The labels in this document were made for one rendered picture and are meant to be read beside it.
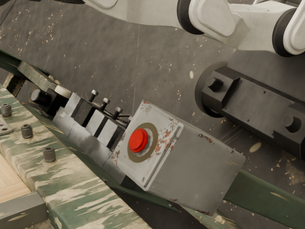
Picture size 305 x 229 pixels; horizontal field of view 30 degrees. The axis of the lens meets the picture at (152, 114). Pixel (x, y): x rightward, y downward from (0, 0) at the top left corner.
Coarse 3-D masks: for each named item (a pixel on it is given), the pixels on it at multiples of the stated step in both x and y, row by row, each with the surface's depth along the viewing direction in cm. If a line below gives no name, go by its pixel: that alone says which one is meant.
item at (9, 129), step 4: (0, 116) 140; (0, 120) 137; (4, 120) 137; (0, 124) 136; (4, 124) 135; (0, 128) 134; (4, 128) 134; (8, 128) 134; (0, 132) 132; (4, 132) 132; (8, 132) 133
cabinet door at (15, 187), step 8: (0, 160) 128; (0, 168) 125; (8, 168) 124; (0, 176) 122; (8, 176) 121; (16, 176) 121; (0, 184) 119; (8, 184) 119; (16, 184) 118; (24, 184) 118; (0, 192) 116; (8, 192) 116; (16, 192) 116; (24, 192) 116; (0, 200) 113
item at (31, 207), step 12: (36, 192) 112; (0, 204) 109; (12, 204) 108; (24, 204) 108; (36, 204) 108; (0, 216) 105; (12, 216) 106; (24, 216) 107; (36, 216) 109; (0, 228) 105; (12, 228) 107
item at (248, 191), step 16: (240, 176) 102; (240, 192) 104; (256, 192) 107; (272, 192) 109; (288, 192) 121; (256, 208) 108; (272, 208) 111; (288, 208) 114; (304, 208) 117; (288, 224) 116; (304, 224) 119
